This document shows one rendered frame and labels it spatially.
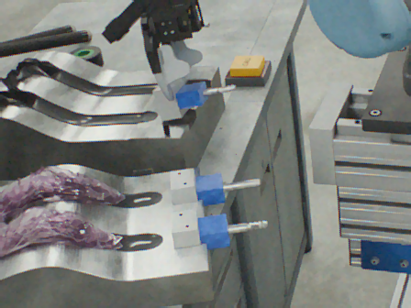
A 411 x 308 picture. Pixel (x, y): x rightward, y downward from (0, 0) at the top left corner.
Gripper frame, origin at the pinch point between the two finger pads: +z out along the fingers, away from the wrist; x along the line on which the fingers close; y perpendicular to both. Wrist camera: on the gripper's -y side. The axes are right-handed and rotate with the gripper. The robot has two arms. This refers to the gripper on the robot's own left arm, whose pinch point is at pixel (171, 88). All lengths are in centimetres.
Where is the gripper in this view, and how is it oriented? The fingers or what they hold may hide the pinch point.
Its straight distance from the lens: 138.6
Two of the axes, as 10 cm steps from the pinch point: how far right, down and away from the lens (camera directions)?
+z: 2.4, 9.0, 3.5
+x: 2.8, -4.1, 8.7
